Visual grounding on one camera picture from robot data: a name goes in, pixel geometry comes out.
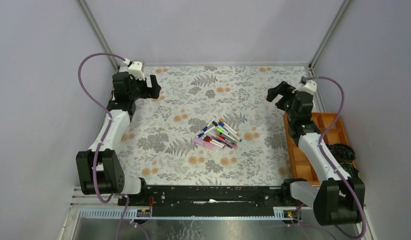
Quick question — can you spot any white marker orange cap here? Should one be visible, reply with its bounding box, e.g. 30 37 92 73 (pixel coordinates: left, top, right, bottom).
219 118 242 142

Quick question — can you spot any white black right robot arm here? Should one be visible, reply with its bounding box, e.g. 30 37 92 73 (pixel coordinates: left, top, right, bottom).
266 80 365 226

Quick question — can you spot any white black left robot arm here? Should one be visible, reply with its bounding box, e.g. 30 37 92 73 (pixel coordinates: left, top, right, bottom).
75 71 162 206

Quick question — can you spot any purple pen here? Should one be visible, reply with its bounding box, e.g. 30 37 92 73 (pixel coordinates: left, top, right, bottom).
220 139 238 149

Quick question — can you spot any white marker blue eraser cap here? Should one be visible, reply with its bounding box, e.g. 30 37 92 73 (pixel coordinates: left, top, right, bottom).
202 116 216 132

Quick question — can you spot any floral patterned table mat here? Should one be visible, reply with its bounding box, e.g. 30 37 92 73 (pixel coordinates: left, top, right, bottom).
116 66 307 186

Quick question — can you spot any orange wooden compartment tray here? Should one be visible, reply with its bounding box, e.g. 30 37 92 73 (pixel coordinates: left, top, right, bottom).
283 112 360 186

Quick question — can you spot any pink highlighter marker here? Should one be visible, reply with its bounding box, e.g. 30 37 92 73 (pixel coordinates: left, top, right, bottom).
193 137 218 151

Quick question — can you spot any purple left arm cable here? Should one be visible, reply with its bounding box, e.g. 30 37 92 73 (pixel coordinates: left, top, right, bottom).
77 52 132 204

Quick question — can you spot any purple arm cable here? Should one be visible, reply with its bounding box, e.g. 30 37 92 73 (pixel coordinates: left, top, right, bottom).
303 76 367 239
77 52 132 204

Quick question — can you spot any black green coiled strap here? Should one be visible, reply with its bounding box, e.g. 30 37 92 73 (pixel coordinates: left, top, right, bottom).
326 143 357 164

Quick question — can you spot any slotted aluminium cable duct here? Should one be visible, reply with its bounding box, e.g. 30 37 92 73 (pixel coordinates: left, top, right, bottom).
80 207 293 220

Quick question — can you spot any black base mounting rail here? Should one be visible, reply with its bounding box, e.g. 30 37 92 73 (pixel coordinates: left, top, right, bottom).
128 183 298 211

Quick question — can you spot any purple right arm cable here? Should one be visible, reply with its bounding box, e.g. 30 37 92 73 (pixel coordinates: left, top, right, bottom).
303 76 367 239

